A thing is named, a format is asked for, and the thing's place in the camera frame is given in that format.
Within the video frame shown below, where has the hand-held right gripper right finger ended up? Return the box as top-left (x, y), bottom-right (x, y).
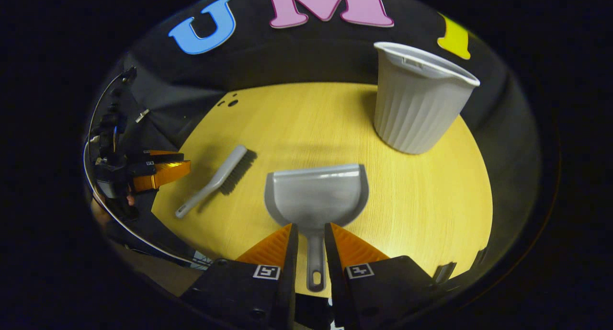
top-left (324, 223), bottom-right (440, 330)

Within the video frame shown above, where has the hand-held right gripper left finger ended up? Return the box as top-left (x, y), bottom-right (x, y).
top-left (180, 223), bottom-right (299, 330)

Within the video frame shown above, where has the grey small broom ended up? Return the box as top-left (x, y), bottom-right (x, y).
top-left (175, 145), bottom-right (258, 219)

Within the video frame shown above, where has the grey dustpan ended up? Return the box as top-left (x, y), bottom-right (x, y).
top-left (264, 164), bottom-right (370, 293)

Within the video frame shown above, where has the white ribbed garbage bin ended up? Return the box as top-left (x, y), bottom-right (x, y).
top-left (374, 42), bottom-right (481, 155)

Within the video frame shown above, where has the wooden desktop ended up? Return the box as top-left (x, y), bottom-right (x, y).
top-left (151, 82), bottom-right (493, 297)

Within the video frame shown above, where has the thin white cable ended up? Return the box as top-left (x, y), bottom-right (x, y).
top-left (84, 71), bottom-right (211, 266)

